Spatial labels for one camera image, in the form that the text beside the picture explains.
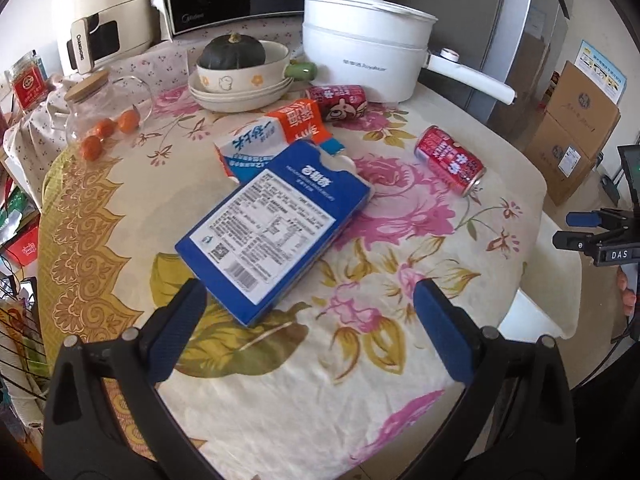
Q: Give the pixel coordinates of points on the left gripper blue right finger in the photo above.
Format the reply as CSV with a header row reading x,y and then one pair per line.
x,y
454,335

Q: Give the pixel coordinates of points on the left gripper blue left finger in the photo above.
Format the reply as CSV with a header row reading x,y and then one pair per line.
x,y
166,333

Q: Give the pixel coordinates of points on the blue biscuit box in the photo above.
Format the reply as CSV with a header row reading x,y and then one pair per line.
x,y
252,248

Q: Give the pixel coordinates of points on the red can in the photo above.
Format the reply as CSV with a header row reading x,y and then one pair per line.
x,y
450,161
339,101

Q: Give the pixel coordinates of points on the blue orange milk carton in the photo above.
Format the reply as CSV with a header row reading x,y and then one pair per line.
x,y
248,149

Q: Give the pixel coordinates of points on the white plastic trash bin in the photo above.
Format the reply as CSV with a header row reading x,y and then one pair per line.
x,y
526,321

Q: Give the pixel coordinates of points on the person's right hand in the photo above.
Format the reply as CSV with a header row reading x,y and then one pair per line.
x,y
627,295

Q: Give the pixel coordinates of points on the lower cardboard box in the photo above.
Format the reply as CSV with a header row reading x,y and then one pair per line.
x,y
559,159

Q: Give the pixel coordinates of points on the cardboard box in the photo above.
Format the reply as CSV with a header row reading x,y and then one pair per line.
x,y
559,159
581,108

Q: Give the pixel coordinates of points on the floral tablecloth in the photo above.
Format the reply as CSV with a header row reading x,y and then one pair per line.
x,y
310,361

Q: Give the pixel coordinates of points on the upper cardboard box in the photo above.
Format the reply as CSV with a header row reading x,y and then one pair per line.
x,y
581,108

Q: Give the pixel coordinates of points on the small orange tangerine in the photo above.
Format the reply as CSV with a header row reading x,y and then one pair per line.
x,y
104,129
128,121
91,148

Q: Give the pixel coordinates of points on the glass jar with wooden lid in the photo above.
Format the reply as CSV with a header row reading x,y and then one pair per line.
x,y
101,95

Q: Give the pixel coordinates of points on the cream plate under bowl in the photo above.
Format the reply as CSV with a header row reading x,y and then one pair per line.
x,y
236,101

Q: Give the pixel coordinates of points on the dark grey refrigerator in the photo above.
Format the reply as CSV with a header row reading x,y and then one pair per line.
x,y
514,41

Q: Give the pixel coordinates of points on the dark green squash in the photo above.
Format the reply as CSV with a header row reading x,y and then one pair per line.
x,y
232,52

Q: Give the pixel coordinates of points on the red label glass jar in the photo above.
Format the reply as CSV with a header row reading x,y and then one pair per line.
x,y
28,81

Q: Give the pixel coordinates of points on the white electric cooking pot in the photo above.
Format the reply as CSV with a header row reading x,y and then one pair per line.
x,y
382,47

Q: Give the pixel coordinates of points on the cream air fryer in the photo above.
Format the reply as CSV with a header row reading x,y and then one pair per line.
x,y
99,32

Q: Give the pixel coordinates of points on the cream ceramic bowl with handle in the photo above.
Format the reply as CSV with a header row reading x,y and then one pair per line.
x,y
279,66

